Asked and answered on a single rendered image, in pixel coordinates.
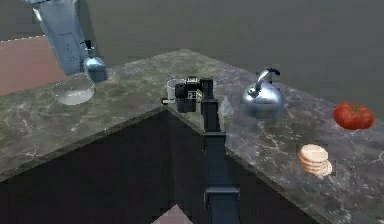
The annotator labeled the blue soap dispenser bottle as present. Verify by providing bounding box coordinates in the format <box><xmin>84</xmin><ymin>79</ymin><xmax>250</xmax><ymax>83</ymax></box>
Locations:
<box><xmin>79</xmin><ymin>39</ymin><xmax>109</xmax><ymax>84</ymax></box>

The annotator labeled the small clear glass shaker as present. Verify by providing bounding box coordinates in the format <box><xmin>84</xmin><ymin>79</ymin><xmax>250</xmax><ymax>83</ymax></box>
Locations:
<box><xmin>217</xmin><ymin>95</ymin><xmax>236</xmax><ymax>118</ymax></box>

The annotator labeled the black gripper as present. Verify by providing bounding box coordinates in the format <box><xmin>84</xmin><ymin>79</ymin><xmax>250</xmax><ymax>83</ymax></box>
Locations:
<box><xmin>161</xmin><ymin>83</ymin><xmax>198</xmax><ymax>114</ymax></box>

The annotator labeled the silver kettle with blue handle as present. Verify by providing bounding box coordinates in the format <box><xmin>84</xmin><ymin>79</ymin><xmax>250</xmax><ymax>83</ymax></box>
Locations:
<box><xmin>239</xmin><ymin>68</ymin><xmax>285</xmax><ymax>120</ymax></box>

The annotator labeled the red tomato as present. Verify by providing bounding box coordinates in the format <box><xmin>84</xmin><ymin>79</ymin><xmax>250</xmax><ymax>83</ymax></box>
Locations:
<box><xmin>333</xmin><ymin>101</ymin><xmax>376</xmax><ymax>131</ymax></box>

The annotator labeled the marble kitchen counter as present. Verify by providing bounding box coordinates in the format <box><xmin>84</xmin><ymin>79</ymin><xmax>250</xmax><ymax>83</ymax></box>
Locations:
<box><xmin>0</xmin><ymin>48</ymin><xmax>384</xmax><ymax>224</ymax></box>

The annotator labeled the clear glass bowl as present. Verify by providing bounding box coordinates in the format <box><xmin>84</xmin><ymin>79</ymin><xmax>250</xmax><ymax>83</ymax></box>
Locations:
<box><xmin>50</xmin><ymin>77</ymin><xmax>96</xmax><ymax>106</ymax></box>

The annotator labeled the sliced bread loaf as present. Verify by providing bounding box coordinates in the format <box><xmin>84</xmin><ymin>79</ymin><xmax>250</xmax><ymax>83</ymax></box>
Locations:
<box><xmin>297</xmin><ymin>143</ymin><xmax>334</xmax><ymax>178</ymax></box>

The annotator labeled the white mug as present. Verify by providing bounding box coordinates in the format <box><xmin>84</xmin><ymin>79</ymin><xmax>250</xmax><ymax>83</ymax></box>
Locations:
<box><xmin>166</xmin><ymin>78</ymin><xmax>186</xmax><ymax>102</ymax></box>

